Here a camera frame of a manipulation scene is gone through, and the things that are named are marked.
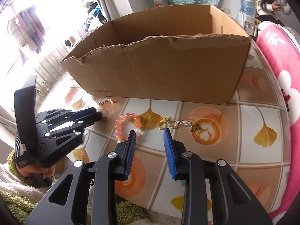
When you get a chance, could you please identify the brown cardboard box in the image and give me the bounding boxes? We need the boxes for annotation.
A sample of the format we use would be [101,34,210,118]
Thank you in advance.
[62,5,251,104]

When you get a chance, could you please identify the water dispenser with bottle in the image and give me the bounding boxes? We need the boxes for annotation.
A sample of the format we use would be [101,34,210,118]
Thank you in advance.
[236,0,255,35]

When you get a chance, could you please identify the patterned ginkgo coffee tablecloth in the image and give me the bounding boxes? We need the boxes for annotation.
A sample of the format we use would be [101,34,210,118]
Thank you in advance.
[37,37,293,223]

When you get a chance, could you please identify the operator left hand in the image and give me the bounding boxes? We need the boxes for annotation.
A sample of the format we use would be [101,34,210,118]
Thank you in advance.
[15,163,56,179]

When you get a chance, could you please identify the white fluffy robe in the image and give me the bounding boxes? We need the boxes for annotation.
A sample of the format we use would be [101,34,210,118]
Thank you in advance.
[1,164,152,224]

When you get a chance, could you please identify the green fuzzy collar with button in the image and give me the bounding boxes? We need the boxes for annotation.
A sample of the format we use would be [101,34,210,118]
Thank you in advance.
[1,150,147,224]

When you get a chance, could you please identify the pink orange bead bracelet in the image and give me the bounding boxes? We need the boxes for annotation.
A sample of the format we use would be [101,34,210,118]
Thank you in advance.
[114,112,146,143]

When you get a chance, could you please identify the woman in white sweater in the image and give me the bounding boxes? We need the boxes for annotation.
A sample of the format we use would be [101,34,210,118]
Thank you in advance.
[256,0,292,26]

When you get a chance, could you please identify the hanging clothes by window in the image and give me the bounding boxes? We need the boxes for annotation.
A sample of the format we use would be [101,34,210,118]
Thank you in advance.
[84,1,107,32]

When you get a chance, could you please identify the pink floral blanket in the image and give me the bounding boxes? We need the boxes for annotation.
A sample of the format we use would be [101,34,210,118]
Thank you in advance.
[256,21,299,222]

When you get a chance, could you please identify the gold rhinestone charm chain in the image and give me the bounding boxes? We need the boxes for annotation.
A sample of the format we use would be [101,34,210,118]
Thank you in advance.
[157,117,203,133]

